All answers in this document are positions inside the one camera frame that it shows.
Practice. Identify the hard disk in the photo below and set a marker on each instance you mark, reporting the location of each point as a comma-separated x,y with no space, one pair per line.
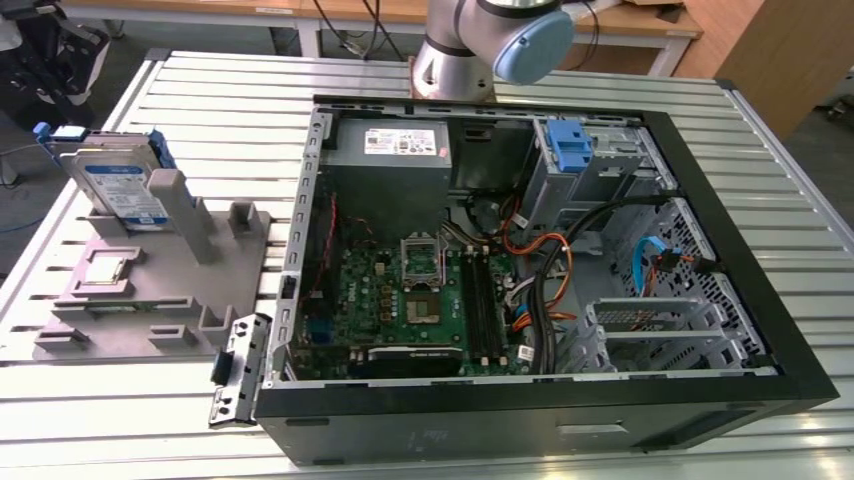
117,185

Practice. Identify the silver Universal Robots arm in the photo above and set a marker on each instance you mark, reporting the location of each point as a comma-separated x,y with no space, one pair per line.
461,65

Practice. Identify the grey metal disk bay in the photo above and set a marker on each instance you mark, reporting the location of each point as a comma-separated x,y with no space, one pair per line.
661,336

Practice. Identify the long white-framed desk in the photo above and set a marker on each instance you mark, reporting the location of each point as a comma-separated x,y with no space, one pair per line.
201,10

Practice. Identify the silver CPU chip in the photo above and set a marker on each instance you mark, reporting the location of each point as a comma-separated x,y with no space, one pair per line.
106,267

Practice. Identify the grey parts rack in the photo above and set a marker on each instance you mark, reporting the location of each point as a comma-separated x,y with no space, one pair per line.
181,280

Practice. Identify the green RAM stick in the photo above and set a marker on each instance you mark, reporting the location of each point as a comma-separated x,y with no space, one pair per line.
114,306

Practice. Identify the grey power supply unit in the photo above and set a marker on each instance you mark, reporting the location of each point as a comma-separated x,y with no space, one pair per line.
387,200

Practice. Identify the green motherboard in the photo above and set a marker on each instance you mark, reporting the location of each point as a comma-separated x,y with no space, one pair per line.
374,300

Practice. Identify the CPU socket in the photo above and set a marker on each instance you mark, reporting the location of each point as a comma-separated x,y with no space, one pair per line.
425,309

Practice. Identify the blue plastic drive latch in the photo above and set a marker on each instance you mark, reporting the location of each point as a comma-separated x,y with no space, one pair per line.
569,145

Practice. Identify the black RAM slot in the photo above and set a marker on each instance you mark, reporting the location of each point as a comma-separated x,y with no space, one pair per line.
473,300
490,300

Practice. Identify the black graphics card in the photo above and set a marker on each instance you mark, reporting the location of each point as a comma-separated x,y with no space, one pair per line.
408,360

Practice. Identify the grey metal drive cage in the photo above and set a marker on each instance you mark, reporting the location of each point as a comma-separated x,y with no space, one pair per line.
601,190

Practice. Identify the small wooden desk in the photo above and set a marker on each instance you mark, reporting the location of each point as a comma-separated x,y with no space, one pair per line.
654,25

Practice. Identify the black open PC case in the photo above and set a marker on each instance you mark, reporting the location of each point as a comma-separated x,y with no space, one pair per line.
534,430

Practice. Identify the wooden cabinet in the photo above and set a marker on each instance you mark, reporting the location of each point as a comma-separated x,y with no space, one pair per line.
781,50

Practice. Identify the grey metal card retainer bracket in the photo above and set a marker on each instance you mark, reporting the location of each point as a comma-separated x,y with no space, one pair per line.
243,370

